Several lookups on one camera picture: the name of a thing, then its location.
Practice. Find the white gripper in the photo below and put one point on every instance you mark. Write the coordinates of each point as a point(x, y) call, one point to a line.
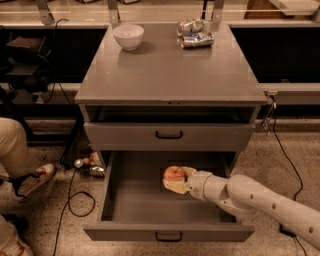
point(199, 184)

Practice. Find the red apple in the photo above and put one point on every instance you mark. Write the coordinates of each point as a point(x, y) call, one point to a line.
point(174, 173)

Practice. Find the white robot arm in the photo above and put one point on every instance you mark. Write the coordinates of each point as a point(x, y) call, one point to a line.
point(243, 197)

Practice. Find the open grey lower drawer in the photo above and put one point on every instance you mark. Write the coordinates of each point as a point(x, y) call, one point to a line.
point(137, 207)

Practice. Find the grey drawer cabinet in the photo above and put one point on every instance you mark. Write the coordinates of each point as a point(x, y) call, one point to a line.
point(161, 82)

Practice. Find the closed grey upper drawer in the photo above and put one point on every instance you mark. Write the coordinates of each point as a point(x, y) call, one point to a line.
point(168, 137)

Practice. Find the items pile under cabinet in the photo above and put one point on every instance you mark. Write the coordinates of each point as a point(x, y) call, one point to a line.
point(90, 166)

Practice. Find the blue silver soda can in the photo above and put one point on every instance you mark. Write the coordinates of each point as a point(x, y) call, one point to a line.
point(195, 40)

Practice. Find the white ceramic bowl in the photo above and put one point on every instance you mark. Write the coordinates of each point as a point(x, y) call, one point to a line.
point(128, 36)

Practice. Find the green white soda can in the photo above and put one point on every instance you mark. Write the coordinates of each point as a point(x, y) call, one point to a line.
point(189, 26)

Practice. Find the white red sneaker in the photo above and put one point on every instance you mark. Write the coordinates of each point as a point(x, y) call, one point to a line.
point(34, 181)

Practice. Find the person leg beige trousers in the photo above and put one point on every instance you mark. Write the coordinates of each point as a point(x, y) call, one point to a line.
point(14, 152)

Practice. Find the white plastic bag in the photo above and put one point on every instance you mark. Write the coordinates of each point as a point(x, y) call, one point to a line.
point(10, 243)

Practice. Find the black equipment on left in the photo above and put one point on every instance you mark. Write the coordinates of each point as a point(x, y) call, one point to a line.
point(24, 62)

